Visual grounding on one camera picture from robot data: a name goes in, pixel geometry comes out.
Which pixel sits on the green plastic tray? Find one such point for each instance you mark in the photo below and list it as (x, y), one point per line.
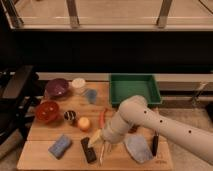
(123, 86)

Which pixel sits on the red bowl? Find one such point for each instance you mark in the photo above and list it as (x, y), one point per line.
(47, 111)

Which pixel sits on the blue sponge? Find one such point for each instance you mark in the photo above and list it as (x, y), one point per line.
(60, 146)

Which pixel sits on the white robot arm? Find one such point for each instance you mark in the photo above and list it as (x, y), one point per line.
(135, 111)

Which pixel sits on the orange carrot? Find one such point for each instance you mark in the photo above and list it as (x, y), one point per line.
(102, 118)

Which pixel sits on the black chair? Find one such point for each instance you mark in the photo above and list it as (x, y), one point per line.
(17, 94)

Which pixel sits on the black handled knife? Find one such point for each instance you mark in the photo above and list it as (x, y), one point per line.
(155, 143)

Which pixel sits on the orange fruit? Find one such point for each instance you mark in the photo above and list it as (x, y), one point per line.
(84, 124)

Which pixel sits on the clear blue plastic cup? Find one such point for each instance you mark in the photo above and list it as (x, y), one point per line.
(91, 95)

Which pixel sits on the white plastic cup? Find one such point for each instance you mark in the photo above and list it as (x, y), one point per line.
(79, 85)

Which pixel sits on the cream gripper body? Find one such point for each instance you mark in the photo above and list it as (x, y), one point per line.
(96, 138)

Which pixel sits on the bunch of dark grapes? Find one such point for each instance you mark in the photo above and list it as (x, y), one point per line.
(133, 129)

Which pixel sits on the grey blue cloth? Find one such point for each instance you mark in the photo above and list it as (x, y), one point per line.
(138, 148)

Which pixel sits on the purple bowl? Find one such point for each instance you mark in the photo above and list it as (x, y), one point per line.
(57, 87)

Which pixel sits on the black striped ball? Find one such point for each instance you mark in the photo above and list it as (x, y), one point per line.
(70, 116)

